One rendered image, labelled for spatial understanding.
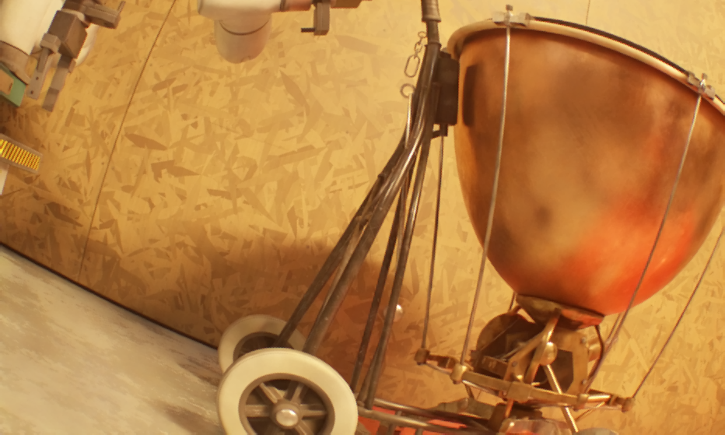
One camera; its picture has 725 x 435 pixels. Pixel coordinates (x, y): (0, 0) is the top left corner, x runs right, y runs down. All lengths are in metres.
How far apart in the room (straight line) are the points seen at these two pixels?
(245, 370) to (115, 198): 1.18
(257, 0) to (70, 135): 1.01
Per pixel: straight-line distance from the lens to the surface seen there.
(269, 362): 1.03
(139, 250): 2.13
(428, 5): 1.39
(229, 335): 1.54
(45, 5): 1.66
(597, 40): 1.17
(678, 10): 2.87
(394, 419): 1.27
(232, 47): 1.45
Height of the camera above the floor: 0.31
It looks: 7 degrees up
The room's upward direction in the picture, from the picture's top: 19 degrees clockwise
